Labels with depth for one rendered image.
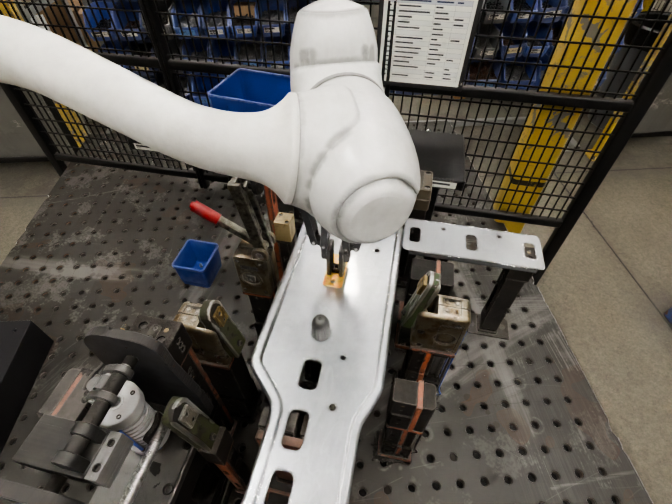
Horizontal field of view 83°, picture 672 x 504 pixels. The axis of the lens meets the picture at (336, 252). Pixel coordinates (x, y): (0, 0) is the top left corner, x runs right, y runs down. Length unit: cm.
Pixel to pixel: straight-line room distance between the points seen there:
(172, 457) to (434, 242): 61
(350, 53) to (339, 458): 52
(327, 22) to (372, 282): 47
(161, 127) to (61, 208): 131
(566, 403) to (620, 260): 163
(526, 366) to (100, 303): 115
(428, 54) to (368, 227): 79
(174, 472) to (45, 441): 21
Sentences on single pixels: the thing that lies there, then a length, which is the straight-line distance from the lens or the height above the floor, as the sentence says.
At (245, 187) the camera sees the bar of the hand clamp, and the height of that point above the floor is 121.
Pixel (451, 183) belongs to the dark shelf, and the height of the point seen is 102.
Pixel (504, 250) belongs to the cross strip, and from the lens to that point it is 88.
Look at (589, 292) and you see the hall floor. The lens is 237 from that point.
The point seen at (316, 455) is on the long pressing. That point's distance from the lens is 61.
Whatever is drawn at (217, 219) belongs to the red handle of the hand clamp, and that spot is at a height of 112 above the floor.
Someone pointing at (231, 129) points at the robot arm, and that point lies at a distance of 35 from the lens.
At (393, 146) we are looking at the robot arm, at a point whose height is 142.
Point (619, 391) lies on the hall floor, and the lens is 210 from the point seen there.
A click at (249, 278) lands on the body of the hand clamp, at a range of 79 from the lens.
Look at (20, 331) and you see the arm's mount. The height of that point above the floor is 80.
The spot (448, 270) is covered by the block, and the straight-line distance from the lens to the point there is 83.
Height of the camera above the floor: 159
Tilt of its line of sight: 48 degrees down
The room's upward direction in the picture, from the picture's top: straight up
